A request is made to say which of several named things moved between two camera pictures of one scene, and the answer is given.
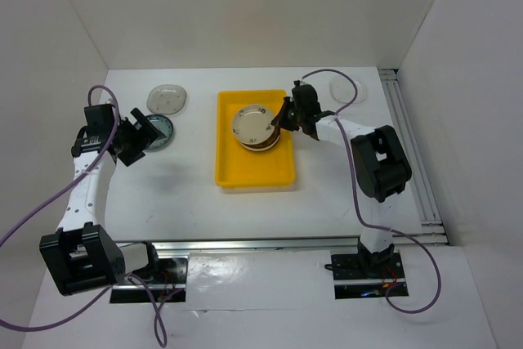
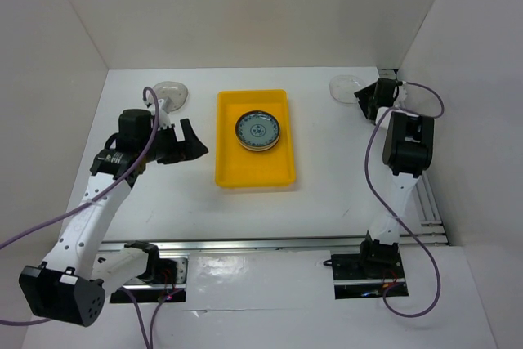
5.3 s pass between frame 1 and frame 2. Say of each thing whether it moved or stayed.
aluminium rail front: stayed
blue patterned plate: moved
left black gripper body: moved
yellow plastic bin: stayed
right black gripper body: moved
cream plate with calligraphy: moved
